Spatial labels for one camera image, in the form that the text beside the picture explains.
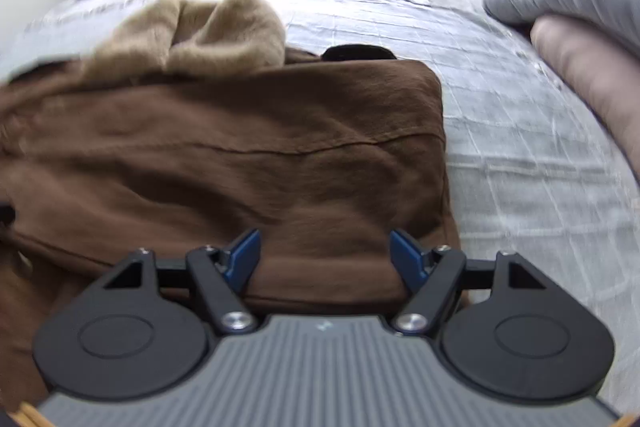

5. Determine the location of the pink pillow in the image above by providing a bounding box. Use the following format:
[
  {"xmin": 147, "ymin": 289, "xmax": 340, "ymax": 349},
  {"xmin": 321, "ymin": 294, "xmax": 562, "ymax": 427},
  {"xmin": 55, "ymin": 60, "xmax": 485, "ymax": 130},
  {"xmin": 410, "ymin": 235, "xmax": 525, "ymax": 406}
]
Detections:
[{"xmin": 530, "ymin": 16, "xmax": 640, "ymax": 180}]

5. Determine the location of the brown fleece-lined jacket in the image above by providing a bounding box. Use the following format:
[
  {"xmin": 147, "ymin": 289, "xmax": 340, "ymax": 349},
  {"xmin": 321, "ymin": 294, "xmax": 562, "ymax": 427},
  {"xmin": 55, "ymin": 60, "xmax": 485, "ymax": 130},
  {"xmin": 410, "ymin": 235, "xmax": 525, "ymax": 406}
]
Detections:
[{"xmin": 0, "ymin": 0, "xmax": 463, "ymax": 418}]

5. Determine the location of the grey checked bed cover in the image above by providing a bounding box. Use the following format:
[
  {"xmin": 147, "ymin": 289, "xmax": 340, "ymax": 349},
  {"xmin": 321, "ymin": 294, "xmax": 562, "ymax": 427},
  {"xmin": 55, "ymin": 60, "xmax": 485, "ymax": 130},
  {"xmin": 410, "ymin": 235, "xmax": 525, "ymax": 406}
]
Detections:
[{"xmin": 0, "ymin": 0, "xmax": 640, "ymax": 415}]

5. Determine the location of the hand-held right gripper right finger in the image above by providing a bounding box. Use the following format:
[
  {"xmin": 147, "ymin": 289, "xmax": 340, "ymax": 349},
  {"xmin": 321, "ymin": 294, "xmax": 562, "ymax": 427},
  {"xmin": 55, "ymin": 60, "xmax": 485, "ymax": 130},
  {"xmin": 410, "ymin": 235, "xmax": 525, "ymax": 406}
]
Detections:
[{"xmin": 389, "ymin": 228, "xmax": 547, "ymax": 335}]

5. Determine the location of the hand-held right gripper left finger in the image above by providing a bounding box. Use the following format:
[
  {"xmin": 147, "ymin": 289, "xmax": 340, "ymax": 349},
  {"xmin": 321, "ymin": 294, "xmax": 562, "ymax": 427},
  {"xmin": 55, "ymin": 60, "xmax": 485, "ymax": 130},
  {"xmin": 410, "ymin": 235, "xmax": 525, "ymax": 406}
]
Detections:
[{"xmin": 104, "ymin": 228, "xmax": 262, "ymax": 334}]

